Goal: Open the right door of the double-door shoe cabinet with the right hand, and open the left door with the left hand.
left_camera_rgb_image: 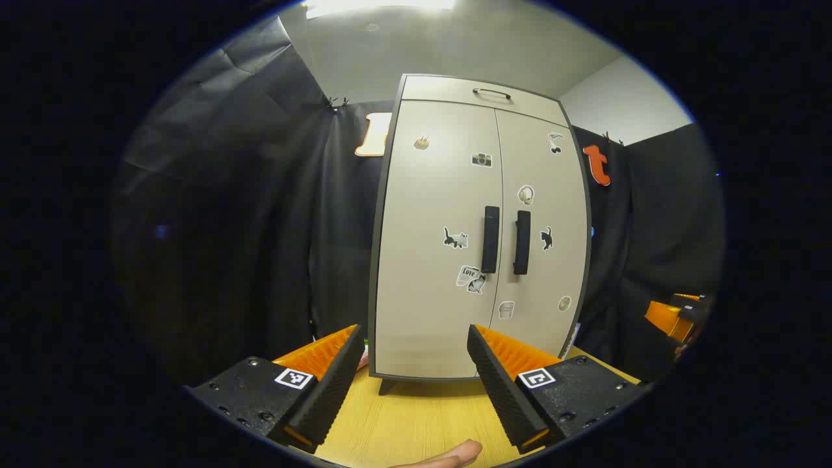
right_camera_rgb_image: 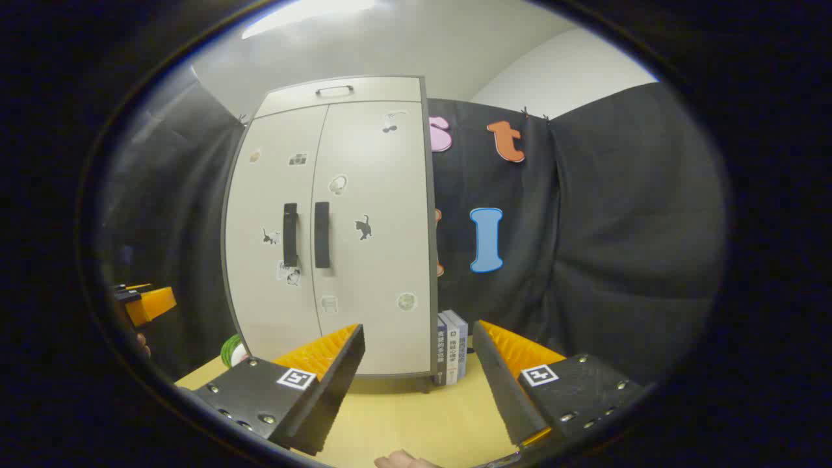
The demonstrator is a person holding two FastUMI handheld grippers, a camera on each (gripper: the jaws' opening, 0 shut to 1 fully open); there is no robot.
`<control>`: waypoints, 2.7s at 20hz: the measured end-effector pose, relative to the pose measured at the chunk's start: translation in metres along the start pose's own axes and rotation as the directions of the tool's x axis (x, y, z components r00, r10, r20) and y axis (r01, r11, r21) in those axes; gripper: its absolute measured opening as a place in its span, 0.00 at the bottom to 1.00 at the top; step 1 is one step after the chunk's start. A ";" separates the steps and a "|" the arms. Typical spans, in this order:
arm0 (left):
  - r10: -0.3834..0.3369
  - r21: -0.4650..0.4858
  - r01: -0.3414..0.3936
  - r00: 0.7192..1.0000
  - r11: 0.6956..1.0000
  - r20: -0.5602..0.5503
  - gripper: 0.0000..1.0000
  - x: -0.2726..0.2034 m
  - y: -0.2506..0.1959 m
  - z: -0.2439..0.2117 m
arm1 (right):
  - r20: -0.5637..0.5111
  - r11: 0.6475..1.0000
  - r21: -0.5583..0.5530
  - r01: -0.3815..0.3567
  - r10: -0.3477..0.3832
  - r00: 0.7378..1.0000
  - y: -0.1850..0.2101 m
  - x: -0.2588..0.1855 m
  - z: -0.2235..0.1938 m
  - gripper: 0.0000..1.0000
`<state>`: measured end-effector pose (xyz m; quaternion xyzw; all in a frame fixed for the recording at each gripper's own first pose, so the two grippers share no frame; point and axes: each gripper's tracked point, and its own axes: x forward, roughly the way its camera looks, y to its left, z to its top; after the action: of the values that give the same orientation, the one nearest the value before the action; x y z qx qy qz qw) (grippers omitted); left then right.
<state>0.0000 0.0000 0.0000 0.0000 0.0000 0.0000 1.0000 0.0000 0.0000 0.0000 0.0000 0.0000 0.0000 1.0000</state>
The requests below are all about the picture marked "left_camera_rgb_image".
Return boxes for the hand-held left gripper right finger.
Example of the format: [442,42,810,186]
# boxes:
[466,324,653,455]

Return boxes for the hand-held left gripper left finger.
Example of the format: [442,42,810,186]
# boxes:
[185,324,366,454]

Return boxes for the black door handle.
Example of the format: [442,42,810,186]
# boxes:
[481,206,501,274]
[513,210,532,276]

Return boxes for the white cabinet door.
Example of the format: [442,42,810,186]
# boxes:
[487,109,589,361]
[375,99,504,379]

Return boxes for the white double-door shoe cabinet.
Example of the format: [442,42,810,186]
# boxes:
[367,73,592,396]

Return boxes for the black backdrop cloth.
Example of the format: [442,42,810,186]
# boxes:
[110,16,725,391]

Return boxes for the ceiling light panel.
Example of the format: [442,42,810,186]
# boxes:
[304,0,457,19]

